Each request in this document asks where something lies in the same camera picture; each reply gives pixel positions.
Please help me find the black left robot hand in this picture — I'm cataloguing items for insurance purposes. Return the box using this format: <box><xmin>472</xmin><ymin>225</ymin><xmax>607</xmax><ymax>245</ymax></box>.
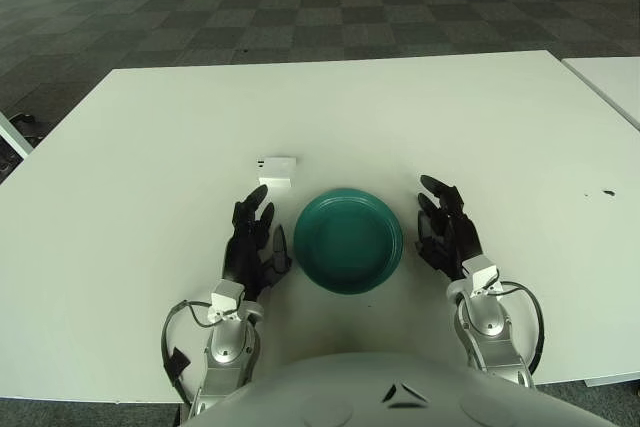
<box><xmin>221</xmin><ymin>184</ymin><xmax>294</xmax><ymax>301</ymax></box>

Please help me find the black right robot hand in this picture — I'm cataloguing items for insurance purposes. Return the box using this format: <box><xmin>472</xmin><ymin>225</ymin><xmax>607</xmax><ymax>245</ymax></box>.
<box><xmin>414</xmin><ymin>174</ymin><xmax>485</xmax><ymax>282</ymax></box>

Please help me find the white charger block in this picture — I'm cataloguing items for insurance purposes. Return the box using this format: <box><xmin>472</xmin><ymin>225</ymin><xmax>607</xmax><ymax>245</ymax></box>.
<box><xmin>258</xmin><ymin>155</ymin><xmax>299</xmax><ymax>189</ymax></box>

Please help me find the green round plate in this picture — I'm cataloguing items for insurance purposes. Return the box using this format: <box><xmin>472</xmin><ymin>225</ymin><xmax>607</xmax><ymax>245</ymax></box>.
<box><xmin>292</xmin><ymin>188</ymin><xmax>405</xmax><ymax>297</ymax></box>

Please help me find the white robot torso shell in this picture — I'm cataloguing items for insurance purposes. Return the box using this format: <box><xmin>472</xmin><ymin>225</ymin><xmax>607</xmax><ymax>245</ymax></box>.
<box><xmin>182</xmin><ymin>352</ymin><xmax>640</xmax><ymax>427</ymax></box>

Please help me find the white neighbouring table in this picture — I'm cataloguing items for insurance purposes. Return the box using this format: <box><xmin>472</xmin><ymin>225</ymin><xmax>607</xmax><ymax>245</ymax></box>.
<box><xmin>560</xmin><ymin>55</ymin><xmax>640</xmax><ymax>131</ymax></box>

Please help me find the white side table edge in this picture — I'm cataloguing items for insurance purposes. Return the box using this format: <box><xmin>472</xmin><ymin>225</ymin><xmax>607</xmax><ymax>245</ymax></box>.
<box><xmin>0</xmin><ymin>110</ymin><xmax>35</xmax><ymax>158</ymax></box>

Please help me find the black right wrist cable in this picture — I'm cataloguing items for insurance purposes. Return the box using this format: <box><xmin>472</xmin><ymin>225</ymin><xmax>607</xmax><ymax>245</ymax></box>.
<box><xmin>492</xmin><ymin>280</ymin><xmax>546</xmax><ymax>378</ymax></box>

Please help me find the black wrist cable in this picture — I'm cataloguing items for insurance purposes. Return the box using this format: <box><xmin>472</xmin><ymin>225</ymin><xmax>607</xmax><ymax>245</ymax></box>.
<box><xmin>160</xmin><ymin>299</ymin><xmax>221</xmax><ymax>403</ymax></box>
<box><xmin>492</xmin><ymin>280</ymin><xmax>546</xmax><ymax>378</ymax></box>

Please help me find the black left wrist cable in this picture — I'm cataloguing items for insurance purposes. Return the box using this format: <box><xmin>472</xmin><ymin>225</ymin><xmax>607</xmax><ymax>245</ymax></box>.
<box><xmin>160</xmin><ymin>299</ymin><xmax>221</xmax><ymax>403</ymax></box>

